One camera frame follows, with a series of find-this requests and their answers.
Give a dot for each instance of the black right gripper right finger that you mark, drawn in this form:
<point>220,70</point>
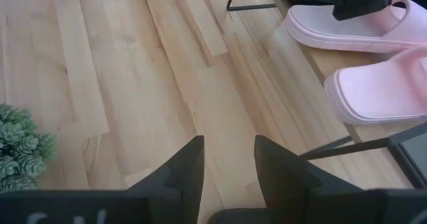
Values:
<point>283,184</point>

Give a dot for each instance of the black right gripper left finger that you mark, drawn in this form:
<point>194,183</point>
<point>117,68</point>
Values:
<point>180,184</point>

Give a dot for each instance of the pink slide sandal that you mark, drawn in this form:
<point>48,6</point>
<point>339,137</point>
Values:
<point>373,94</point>
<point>317,24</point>

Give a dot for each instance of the green artificial plant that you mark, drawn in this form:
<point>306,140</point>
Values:
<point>20,150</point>

